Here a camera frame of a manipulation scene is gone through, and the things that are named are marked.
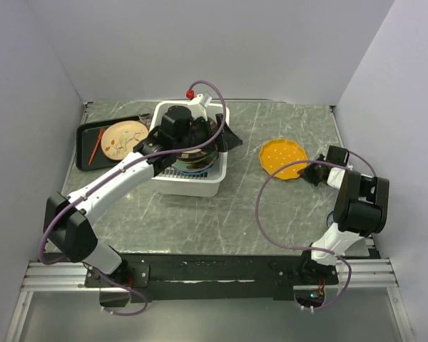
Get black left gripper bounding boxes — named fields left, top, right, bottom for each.
left=175, top=113, right=243, bottom=152

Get dark blue floral plate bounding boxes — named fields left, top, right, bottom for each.
left=172, top=157, right=215, bottom=172

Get yellow scalloped plate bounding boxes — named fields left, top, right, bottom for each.
left=259, top=138, right=307, bottom=180

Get black striped lacquer plate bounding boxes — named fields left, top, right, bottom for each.
left=177, top=148, right=218, bottom=162

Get turquoise polka dot plate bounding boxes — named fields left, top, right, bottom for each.
left=174, top=165, right=213, bottom=176

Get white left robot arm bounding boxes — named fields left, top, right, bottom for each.
left=39, top=102, right=242, bottom=286

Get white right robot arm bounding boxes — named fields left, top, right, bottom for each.
left=297, top=145, right=389, bottom=284

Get white plastic bin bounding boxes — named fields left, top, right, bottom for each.
left=151, top=100, right=228, bottom=197

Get small blue patterned dish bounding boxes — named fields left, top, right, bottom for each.
left=326, top=211, right=335, bottom=228

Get small clear glass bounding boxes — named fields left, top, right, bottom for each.
left=138, top=113, right=153, bottom=129

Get peach bird-painted plate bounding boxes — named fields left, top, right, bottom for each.
left=101, top=120, right=148, bottom=161

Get orange chopsticks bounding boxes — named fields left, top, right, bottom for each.
left=88, top=128, right=106, bottom=165

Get black serving tray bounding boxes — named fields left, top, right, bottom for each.
left=76, top=115, right=140, bottom=172

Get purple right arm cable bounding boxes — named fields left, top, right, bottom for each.
left=255, top=149, right=379, bottom=311

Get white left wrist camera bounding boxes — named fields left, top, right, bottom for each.
left=186, top=90, right=213, bottom=121

